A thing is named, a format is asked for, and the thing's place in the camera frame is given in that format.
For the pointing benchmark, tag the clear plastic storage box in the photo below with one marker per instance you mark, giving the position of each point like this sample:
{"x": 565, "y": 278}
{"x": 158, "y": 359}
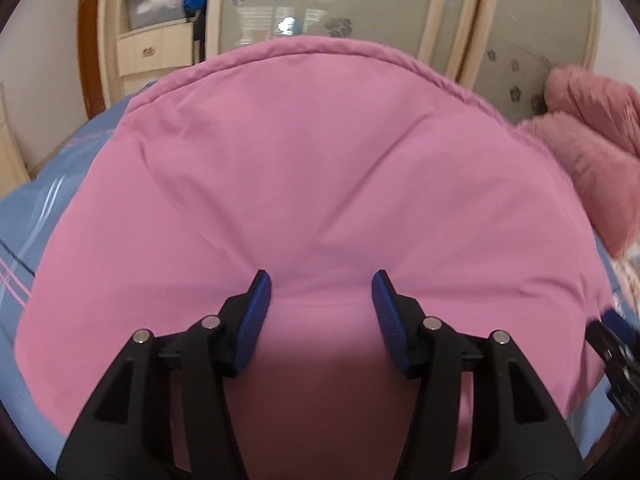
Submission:
{"x": 144, "y": 13}

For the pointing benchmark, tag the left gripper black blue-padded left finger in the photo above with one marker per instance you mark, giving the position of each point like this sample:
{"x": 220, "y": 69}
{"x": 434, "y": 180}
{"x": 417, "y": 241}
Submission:
{"x": 160, "y": 411}

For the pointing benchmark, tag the blue plaid bed sheet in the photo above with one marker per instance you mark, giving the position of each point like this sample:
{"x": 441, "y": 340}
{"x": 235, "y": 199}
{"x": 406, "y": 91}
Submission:
{"x": 35, "y": 239}

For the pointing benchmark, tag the light wood side cabinet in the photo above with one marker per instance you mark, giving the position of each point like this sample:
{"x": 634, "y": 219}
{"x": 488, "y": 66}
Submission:
{"x": 13, "y": 171}

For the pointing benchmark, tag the cream and pink hooded jacket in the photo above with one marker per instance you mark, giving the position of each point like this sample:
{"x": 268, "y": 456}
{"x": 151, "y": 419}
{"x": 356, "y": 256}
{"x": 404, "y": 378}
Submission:
{"x": 320, "y": 239}

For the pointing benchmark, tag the brown wooden door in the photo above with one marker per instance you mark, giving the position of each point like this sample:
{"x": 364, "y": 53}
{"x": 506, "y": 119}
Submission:
{"x": 88, "y": 57}

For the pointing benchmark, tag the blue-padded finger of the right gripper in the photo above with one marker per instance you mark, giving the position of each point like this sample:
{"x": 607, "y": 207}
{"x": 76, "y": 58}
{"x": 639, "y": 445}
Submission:
{"x": 610, "y": 332}

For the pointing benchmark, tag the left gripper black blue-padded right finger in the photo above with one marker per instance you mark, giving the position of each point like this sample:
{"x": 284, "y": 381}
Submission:
{"x": 481, "y": 410}

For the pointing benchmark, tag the rolled pink quilt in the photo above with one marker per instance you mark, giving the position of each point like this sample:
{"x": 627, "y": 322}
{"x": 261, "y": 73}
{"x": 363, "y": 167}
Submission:
{"x": 592, "y": 129}

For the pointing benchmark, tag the floral pillow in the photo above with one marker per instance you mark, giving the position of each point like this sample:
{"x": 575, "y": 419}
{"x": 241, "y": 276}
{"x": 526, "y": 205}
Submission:
{"x": 627, "y": 271}

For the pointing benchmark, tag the beige sliding-door wardrobe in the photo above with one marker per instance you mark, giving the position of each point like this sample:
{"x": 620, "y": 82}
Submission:
{"x": 501, "y": 49}

